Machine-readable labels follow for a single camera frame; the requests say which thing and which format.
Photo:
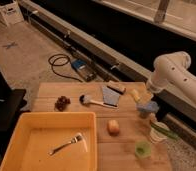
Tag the orange apple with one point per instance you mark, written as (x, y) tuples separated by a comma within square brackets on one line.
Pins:
[(113, 127)]

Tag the yellow plastic tray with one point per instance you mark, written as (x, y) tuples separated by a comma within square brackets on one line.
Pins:
[(37, 133)]

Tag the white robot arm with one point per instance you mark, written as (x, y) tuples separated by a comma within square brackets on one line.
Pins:
[(173, 68)]

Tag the blue electronic box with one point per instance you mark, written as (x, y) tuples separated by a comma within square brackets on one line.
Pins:
[(83, 70)]

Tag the green plastic cup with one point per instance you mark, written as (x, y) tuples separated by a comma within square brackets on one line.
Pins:
[(142, 149)]

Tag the white storage crate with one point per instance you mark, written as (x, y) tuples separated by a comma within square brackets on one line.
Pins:
[(10, 13)]

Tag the bunch of dark grapes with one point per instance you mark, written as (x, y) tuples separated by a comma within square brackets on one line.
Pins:
[(62, 103)]

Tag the black and white brush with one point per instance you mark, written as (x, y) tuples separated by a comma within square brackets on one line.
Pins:
[(87, 100)]

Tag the wooden black felt eraser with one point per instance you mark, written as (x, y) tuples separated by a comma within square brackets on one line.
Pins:
[(116, 87)]

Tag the blue cloth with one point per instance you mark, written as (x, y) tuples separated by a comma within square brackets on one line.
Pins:
[(110, 97)]

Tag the yellow banana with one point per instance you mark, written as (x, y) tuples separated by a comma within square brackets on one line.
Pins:
[(135, 94)]

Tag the silver fork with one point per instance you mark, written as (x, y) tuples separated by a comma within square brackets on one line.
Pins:
[(74, 140)]

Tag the black chair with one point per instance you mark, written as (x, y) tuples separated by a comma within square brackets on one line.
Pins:
[(11, 101)]

